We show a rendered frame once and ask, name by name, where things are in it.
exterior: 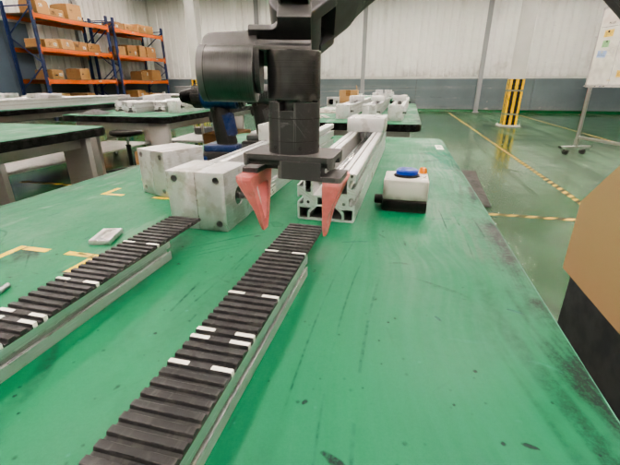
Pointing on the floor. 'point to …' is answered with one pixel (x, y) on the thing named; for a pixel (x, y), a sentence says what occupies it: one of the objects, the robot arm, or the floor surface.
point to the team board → (602, 70)
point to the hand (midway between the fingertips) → (294, 225)
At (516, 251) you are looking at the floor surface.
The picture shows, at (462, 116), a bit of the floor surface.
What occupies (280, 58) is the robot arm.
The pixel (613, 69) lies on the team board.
